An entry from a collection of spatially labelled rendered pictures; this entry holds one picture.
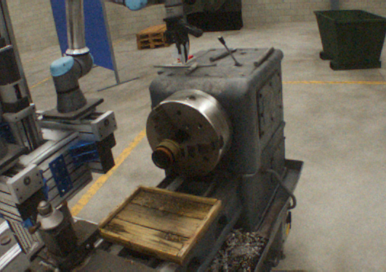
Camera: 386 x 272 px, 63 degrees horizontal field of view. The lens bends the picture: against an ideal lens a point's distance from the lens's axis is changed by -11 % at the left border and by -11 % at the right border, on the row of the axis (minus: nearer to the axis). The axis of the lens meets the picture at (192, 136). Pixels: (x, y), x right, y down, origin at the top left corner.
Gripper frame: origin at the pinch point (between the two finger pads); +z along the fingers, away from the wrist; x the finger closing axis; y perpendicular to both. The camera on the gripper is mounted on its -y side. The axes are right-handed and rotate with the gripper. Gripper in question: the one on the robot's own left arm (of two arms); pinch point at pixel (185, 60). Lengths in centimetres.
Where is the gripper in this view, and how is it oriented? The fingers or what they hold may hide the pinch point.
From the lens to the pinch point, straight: 154.7
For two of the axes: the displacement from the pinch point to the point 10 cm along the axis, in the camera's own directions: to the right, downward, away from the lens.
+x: -4.6, 4.4, -7.7
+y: -8.8, -0.9, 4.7
